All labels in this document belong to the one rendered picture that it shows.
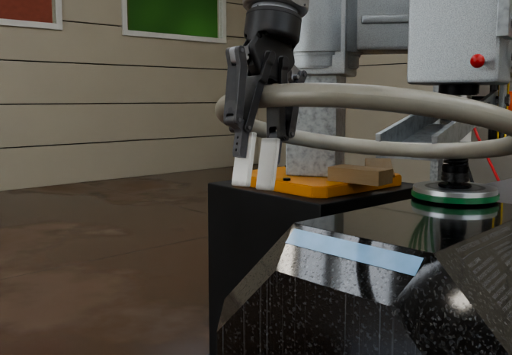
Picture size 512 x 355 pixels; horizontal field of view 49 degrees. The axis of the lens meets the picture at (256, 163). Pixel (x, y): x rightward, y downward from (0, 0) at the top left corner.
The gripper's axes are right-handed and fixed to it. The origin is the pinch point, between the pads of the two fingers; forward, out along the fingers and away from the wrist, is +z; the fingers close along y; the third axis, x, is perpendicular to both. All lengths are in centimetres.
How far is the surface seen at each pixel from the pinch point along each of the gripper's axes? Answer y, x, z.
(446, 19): 70, 14, -45
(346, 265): 36.3, 10.4, 14.4
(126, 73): 321, 604, -150
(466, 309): 40.9, -11.1, 18.1
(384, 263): 37.5, 3.1, 12.8
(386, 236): 43.9, 7.3, 8.2
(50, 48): 216, 605, -154
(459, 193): 81, 12, -4
